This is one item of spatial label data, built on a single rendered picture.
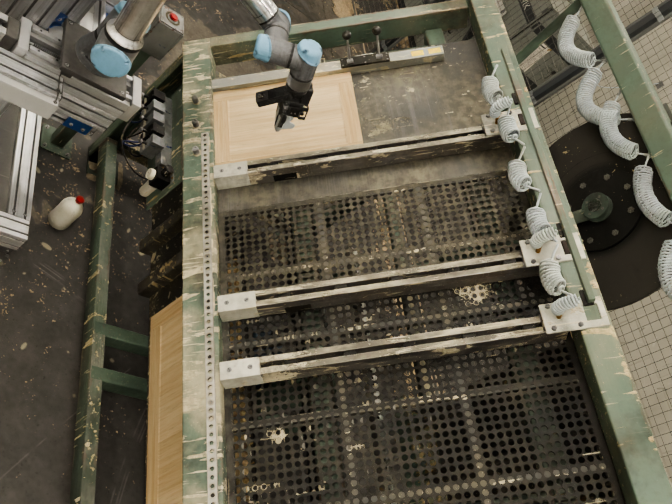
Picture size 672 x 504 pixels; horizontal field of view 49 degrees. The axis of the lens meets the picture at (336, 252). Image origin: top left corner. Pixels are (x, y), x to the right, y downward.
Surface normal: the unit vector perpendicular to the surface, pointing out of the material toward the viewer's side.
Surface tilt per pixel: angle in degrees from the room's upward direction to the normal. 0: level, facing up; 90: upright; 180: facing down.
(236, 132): 51
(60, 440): 0
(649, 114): 90
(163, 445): 90
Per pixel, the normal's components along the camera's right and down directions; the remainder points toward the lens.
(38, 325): 0.71, -0.46
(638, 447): -0.09, -0.54
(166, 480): -0.70, -0.33
